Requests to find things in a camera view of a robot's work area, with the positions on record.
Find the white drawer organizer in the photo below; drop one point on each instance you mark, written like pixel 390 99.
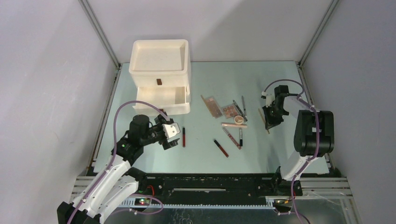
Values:
pixel 160 63

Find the clear mascara tube black cap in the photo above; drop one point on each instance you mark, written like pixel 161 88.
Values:
pixel 240 137

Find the small square blush palette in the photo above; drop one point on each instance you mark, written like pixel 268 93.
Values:
pixel 230 111

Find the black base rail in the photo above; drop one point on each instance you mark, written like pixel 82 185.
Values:
pixel 217 189

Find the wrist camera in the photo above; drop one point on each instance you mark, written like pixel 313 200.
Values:
pixel 171 130
pixel 269 98

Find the aluminium frame rail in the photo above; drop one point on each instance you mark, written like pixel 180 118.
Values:
pixel 92 18

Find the round cream compact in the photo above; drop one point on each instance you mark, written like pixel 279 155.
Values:
pixel 238 120

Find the patterned silver eyeliner pen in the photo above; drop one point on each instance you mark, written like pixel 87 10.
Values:
pixel 237 108

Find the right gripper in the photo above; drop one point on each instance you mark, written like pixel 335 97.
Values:
pixel 270 122

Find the black patterned eyeliner pen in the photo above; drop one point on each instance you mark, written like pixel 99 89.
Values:
pixel 240 112

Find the pink concealer tube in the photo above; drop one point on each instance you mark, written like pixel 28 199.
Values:
pixel 234 125

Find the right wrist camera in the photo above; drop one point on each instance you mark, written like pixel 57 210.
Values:
pixel 269 98

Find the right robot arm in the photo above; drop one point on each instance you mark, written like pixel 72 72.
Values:
pixel 313 136

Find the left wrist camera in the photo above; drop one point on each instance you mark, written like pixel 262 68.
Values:
pixel 171 130

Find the white drawer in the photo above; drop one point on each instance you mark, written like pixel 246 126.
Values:
pixel 172 100

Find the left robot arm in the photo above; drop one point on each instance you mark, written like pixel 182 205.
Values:
pixel 118 179

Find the dark red lip gloss tube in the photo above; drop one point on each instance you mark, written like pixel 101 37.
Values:
pixel 221 148

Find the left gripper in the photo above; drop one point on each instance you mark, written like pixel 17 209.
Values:
pixel 159 121

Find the long eyeshadow palette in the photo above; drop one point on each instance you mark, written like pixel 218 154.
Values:
pixel 213 107

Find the red lettered lip gloss tube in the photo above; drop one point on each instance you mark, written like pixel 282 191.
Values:
pixel 232 138

